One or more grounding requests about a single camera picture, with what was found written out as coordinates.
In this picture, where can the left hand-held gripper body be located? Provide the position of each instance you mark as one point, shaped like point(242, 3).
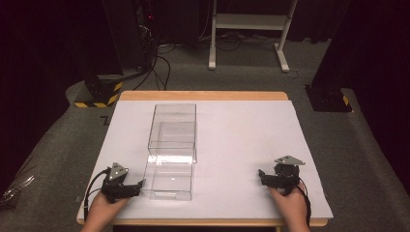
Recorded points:
point(117, 190)

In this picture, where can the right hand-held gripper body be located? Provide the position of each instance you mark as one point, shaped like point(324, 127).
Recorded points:
point(286, 177)

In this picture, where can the clear plastic drawer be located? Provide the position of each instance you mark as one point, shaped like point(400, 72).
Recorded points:
point(167, 180)

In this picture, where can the clear plastic box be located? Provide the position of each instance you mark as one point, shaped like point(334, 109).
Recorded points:
point(174, 129)

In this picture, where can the person's left hand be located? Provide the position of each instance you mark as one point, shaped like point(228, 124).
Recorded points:
point(103, 209)

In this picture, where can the person's right hand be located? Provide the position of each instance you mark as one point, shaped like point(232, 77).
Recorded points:
point(291, 206)

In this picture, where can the white table mat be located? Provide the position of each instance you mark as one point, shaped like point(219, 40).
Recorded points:
point(245, 135)

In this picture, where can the black stand with square base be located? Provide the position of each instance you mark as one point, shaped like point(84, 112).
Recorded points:
point(328, 100)

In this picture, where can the wooden table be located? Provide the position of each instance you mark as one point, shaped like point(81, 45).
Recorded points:
point(203, 95)

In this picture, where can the clear plastic bag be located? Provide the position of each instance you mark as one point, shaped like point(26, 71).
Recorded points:
point(14, 191)

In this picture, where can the black stand with striped base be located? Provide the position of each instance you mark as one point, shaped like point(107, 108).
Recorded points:
point(100, 87)

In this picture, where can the white metal stand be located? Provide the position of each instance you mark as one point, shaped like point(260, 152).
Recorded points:
point(249, 22)

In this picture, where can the black equipment with red light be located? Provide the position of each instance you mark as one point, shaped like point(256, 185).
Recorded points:
point(146, 29)

